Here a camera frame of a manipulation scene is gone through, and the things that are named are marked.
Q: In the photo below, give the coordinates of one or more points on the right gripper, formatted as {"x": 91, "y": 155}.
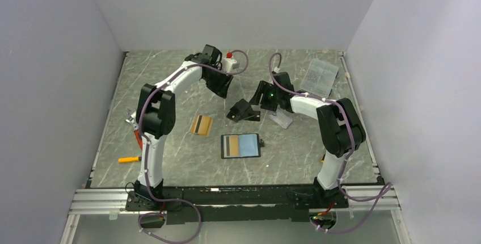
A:
{"x": 264, "y": 87}

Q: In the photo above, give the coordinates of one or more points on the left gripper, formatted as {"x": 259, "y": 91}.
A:
{"x": 222, "y": 89}

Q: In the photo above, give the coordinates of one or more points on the black card stack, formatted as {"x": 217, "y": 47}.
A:
{"x": 242, "y": 111}

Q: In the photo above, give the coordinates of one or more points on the gold VIP card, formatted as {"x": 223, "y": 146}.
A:
{"x": 230, "y": 145}

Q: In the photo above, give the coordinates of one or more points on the black leather card holder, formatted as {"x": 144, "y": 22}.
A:
{"x": 250, "y": 145}

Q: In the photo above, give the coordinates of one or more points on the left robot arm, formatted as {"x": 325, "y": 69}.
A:
{"x": 156, "y": 111}

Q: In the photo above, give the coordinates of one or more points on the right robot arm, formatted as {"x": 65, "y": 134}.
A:
{"x": 340, "y": 127}

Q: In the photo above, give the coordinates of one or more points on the silver card stack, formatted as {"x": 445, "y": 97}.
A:
{"x": 281, "y": 119}

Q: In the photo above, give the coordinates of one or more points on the gold card stack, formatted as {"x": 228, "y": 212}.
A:
{"x": 202, "y": 125}

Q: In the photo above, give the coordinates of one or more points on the clear plastic screw box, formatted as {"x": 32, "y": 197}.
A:
{"x": 319, "y": 78}

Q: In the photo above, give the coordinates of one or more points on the small metal clip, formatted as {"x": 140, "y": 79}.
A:
{"x": 130, "y": 116}

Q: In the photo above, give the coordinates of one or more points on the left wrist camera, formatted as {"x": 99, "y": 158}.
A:
{"x": 229, "y": 63}

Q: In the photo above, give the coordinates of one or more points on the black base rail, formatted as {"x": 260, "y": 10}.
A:
{"x": 294, "y": 202}

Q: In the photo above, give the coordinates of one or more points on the aluminium frame rail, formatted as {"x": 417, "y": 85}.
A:
{"x": 116, "y": 201}

